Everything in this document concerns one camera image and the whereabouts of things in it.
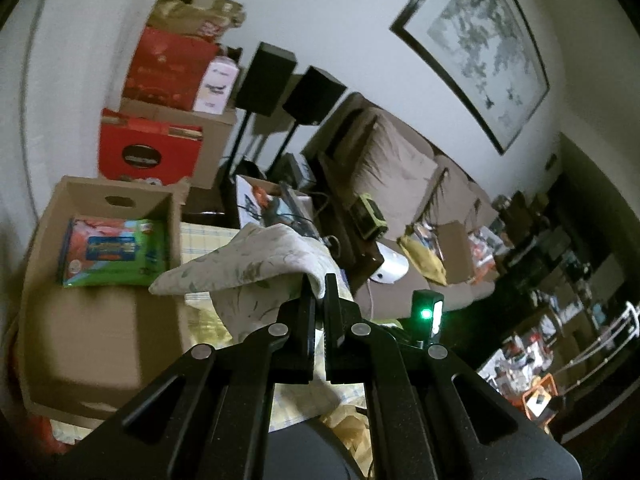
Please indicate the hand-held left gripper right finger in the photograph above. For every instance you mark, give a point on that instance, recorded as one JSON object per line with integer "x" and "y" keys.
{"x": 334, "y": 322}

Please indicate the large brown cardboard box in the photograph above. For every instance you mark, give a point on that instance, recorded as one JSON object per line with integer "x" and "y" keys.
{"x": 216, "y": 145}

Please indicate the flat cardboard piece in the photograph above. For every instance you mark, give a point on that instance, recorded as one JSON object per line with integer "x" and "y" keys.
{"x": 455, "y": 250}

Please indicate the white metal rack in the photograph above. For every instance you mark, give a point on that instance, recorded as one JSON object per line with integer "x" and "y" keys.
{"x": 625, "y": 320}

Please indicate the small box with printed picture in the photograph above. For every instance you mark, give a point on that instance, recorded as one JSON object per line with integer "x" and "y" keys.
{"x": 250, "y": 200}

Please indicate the green and black device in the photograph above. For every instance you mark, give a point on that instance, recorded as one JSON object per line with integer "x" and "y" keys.
{"x": 367, "y": 215}

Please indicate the framed ink painting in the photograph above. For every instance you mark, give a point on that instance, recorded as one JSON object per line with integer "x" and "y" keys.
{"x": 475, "y": 45}

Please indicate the yellow bag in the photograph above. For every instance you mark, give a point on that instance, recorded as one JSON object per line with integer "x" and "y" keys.
{"x": 425, "y": 260}

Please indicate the black speaker on stand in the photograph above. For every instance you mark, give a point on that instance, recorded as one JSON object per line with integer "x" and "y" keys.
{"x": 265, "y": 77}
{"x": 312, "y": 95}

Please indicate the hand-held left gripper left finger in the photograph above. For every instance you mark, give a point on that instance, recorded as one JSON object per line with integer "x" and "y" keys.
{"x": 305, "y": 332}

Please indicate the white round object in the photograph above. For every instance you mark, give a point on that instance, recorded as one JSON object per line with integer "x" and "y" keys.
{"x": 390, "y": 262}

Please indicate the colourful snack packet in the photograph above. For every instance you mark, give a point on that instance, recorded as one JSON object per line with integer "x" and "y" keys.
{"x": 115, "y": 252}

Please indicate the red gift box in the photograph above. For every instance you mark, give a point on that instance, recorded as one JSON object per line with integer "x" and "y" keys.
{"x": 165, "y": 70}

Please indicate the beige sofa cushion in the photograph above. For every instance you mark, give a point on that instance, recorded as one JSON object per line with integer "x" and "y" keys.
{"x": 395, "y": 170}

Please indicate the orange crate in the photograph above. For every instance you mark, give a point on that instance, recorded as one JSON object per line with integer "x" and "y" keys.
{"x": 540, "y": 397}

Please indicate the red box with black oval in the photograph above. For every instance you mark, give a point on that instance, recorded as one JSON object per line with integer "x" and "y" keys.
{"x": 125, "y": 140}

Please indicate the beige floral cloth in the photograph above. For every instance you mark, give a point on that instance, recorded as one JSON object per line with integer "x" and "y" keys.
{"x": 260, "y": 270}

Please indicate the beige sofa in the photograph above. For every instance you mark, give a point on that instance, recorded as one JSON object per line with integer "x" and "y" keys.
{"x": 450, "y": 180}

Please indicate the white and pink box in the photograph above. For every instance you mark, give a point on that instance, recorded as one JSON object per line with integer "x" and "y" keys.
{"x": 215, "y": 85}

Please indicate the brown paper bag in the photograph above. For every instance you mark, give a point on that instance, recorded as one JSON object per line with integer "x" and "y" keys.
{"x": 195, "y": 10}

